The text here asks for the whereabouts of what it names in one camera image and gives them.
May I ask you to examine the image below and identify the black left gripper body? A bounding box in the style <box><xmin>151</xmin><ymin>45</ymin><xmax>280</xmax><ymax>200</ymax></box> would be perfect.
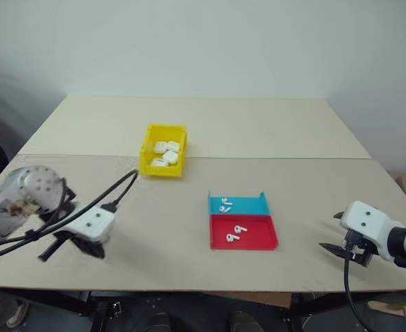
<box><xmin>53</xmin><ymin>230</ymin><xmax>103</xmax><ymax>251</ymax></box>

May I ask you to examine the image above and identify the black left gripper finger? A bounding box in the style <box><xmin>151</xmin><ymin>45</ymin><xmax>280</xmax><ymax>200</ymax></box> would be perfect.
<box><xmin>79</xmin><ymin>243</ymin><xmax>107</xmax><ymax>260</ymax></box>
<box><xmin>37</xmin><ymin>237</ymin><xmax>66</xmax><ymax>263</ymax></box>

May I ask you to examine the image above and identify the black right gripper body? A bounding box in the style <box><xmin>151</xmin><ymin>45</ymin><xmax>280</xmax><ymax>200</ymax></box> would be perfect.
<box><xmin>342</xmin><ymin>228</ymin><xmax>376</xmax><ymax>268</ymax></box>

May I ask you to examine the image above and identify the yellow plastic bin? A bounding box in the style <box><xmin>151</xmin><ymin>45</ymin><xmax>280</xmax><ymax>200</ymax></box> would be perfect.
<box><xmin>139</xmin><ymin>124</ymin><xmax>190</xmax><ymax>181</ymax></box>

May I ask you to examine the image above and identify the grey sneaker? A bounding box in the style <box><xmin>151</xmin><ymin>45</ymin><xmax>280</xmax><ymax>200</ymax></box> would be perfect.
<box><xmin>5</xmin><ymin>300</ymin><xmax>31</xmax><ymax>329</ymax></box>

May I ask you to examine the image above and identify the red open tray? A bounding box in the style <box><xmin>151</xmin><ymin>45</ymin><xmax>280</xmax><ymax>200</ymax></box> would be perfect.
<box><xmin>209</xmin><ymin>214</ymin><xmax>281</xmax><ymax>251</ymax></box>

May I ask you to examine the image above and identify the blue open tray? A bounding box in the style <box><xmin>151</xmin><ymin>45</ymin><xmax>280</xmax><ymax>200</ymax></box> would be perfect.
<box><xmin>207</xmin><ymin>190</ymin><xmax>271</xmax><ymax>216</ymax></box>

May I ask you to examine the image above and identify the dark rounded shape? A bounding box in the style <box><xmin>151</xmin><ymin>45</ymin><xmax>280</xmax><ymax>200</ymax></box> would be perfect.
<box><xmin>230</xmin><ymin>311</ymin><xmax>264</xmax><ymax>332</ymax></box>
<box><xmin>146</xmin><ymin>311</ymin><xmax>176</xmax><ymax>332</ymax></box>

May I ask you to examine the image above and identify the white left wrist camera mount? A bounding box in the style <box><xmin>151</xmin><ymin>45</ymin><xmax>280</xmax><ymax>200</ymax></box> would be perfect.
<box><xmin>61</xmin><ymin>203</ymin><xmax>116</xmax><ymax>243</ymax></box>

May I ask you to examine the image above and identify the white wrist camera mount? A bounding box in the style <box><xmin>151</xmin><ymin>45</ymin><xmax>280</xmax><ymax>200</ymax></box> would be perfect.
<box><xmin>340</xmin><ymin>201</ymin><xmax>406</xmax><ymax>261</ymax></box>
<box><xmin>61</xmin><ymin>203</ymin><xmax>116</xmax><ymax>243</ymax></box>

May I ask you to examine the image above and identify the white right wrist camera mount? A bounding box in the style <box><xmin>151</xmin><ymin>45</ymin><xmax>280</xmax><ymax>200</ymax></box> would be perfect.
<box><xmin>340</xmin><ymin>201</ymin><xmax>406</xmax><ymax>261</ymax></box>

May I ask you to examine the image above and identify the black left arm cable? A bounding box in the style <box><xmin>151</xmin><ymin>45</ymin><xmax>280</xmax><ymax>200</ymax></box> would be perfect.
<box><xmin>0</xmin><ymin>167</ymin><xmax>139</xmax><ymax>266</ymax></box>

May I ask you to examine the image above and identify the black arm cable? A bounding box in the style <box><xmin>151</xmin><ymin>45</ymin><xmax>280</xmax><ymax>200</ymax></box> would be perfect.
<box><xmin>0</xmin><ymin>167</ymin><xmax>139</xmax><ymax>266</ymax></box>
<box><xmin>342</xmin><ymin>256</ymin><xmax>377</xmax><ymax>332</ymax></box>

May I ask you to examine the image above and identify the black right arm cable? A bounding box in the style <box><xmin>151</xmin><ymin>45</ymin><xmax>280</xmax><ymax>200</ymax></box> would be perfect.
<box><xmin>342</xmin><ymin>256</ymin><xmax>377</xmax><ymax>332</ymax></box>

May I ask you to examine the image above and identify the black table frame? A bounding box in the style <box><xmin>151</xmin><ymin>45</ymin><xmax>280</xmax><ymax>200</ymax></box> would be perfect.
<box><xmin>0</xmin><ymin>288</ymin><xmax>406</xmax><ymax>332</ymax></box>

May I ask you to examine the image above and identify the light wooden frame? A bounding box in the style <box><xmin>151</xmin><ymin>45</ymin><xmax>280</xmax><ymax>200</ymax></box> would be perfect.
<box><xmin>366</xmin><ymin>296</ymin><xmax>406</xmax><ymax>332</ymax></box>

